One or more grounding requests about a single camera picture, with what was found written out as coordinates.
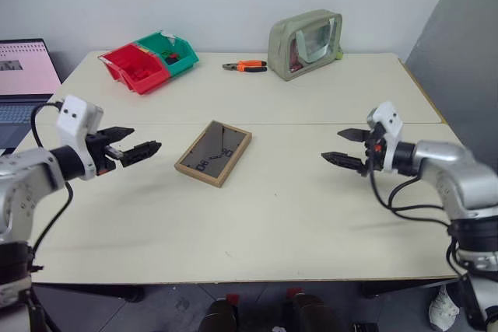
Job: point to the small yellow-green object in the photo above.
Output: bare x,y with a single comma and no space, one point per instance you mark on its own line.
340,53

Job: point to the olive pouch with clear window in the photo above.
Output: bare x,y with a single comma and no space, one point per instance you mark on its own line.
280,44

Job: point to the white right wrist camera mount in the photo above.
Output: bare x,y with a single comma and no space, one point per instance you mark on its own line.
389,118

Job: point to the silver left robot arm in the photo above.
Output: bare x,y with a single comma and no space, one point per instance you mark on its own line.
27,176

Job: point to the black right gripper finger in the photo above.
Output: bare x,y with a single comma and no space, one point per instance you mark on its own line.
356,135
346,161

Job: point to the wooden tray with grey base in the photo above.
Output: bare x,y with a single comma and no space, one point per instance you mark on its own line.
210,145

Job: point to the black part in green bin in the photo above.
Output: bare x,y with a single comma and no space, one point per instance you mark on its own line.
173,58

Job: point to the red part in red bin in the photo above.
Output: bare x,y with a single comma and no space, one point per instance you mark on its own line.
140,74

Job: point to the laptop computer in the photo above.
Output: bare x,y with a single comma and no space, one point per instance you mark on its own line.
23,67

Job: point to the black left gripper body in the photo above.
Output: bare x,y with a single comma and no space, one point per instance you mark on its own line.
102,155

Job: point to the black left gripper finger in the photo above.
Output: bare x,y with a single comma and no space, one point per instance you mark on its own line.
118,133
142,151

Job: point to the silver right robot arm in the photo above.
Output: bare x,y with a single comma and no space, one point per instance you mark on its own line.
455,172

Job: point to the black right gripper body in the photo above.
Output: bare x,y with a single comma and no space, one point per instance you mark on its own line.
375,155

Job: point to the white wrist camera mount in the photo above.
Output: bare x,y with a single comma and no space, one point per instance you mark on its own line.
389,118
74,114

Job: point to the green plastic parts bin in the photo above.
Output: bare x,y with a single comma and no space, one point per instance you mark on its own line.
186,64

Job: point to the red plastic parts bin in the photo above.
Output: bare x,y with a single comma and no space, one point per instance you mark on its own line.
132,58

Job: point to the orange and black pliers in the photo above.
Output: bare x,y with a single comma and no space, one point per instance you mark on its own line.
253,63

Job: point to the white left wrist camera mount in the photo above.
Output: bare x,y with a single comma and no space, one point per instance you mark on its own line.
74,114

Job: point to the dark rounded shape, red tab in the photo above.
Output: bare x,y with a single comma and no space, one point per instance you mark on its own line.
219,314
311,314

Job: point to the crumpled white paper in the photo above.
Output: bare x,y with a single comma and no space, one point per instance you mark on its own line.
443,308

